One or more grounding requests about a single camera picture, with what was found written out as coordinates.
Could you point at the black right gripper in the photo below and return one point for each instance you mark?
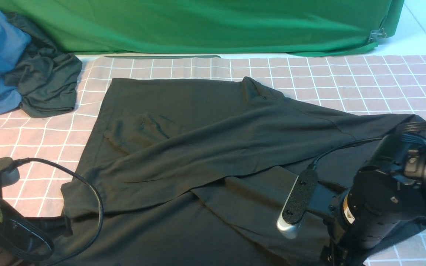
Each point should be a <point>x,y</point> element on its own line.
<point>380,198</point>

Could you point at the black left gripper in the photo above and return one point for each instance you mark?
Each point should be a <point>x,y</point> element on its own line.
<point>27,240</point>

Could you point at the gray long-sleeved shirt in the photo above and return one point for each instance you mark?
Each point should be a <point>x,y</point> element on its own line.
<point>194,172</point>

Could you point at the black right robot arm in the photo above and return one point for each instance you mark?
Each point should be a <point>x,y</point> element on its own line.
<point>409,149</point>

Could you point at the pink grid tablecloth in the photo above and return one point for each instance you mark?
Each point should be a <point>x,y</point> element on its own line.
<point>363,85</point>

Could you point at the dark gray crumpled garment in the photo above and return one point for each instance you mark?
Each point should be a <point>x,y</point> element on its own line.
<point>44,76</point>

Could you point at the metal binder clip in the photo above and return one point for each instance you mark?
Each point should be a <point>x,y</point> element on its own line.
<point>376,35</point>

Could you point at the green backdrop cloth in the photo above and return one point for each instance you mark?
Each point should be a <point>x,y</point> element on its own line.
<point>309,28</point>

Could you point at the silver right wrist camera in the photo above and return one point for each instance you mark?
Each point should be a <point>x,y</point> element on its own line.
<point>297,203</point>

